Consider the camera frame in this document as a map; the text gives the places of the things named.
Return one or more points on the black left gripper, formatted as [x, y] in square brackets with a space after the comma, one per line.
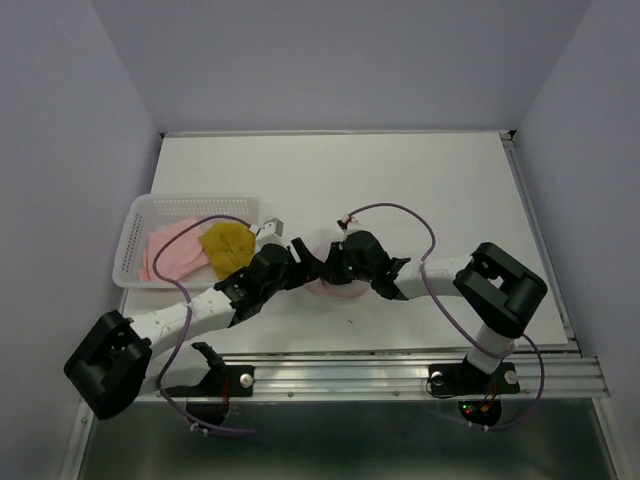
[305, 269]

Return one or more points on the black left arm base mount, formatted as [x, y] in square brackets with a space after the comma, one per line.
[221, 381]

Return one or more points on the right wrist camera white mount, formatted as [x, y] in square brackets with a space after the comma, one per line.
[349, 224]

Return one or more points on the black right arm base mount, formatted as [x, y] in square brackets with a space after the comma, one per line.
[478, 394]

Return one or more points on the aluminium front rail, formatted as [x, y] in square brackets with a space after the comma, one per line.
[377, 377]

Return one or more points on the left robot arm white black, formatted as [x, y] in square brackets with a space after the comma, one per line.
[109, 366]

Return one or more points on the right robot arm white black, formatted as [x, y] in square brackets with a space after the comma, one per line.
[499, 289]

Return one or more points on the white mesh laundry bag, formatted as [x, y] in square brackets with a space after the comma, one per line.
[319, 243]

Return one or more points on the pink bra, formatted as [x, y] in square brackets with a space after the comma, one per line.
[184, 256]

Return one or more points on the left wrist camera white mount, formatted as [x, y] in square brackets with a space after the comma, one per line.
[269, 232]

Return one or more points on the white perforated plastic basket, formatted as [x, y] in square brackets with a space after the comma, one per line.
[151, 213]

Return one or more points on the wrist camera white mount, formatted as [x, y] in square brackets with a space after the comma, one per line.
[269, 232]
[349, 224]

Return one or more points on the yellow garment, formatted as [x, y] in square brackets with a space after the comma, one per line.
[229, 247]

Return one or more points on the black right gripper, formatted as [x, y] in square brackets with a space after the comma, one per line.
[331, 268]

